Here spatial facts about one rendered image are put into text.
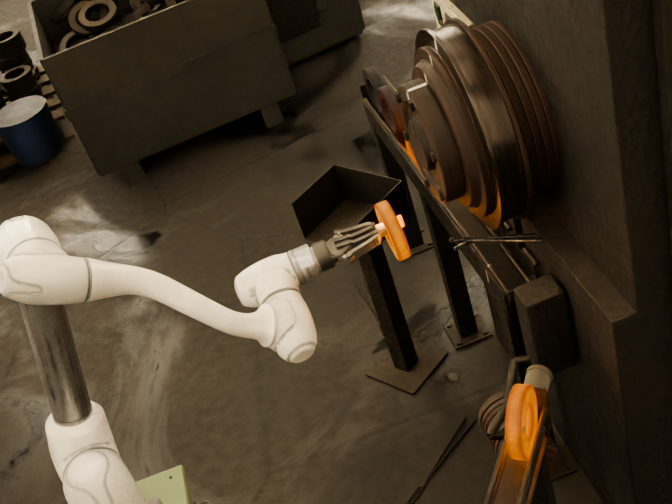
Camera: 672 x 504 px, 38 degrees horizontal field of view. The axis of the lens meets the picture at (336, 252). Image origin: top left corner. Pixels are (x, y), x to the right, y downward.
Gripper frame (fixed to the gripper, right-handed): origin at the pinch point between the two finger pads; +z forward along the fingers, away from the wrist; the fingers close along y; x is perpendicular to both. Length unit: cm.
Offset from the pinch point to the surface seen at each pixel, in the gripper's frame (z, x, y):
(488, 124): 22, 37, 33
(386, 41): 60, -87, -266
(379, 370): -16, -83, -40
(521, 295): 18.2, -5.5, 36.3
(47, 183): -128, -77, -255
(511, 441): 1, -11, 67
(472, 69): 24, 45, 24
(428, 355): 1, -84, -38
